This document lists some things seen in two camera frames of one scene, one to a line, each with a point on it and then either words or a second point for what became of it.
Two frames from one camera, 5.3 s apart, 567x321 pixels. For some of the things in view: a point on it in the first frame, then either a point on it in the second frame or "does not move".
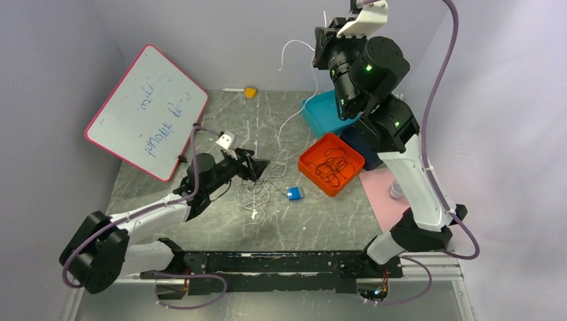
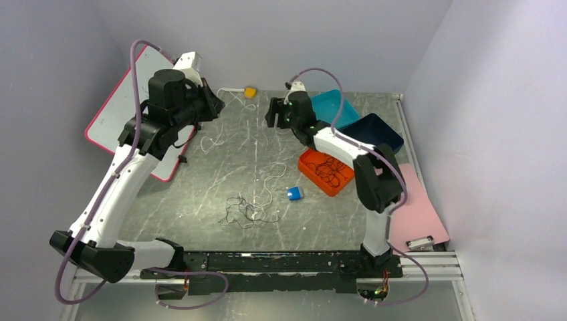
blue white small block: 293,193 does not move
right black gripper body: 336,54 → 293,123
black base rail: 273,272 does not move
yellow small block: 250,92 does not move
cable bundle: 254,192 → 239,211
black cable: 331,168 does not move
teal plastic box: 321,112 does not move
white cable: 313,69 → 253,107
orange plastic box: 331,164 does not move
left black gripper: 255,166 → 214,104
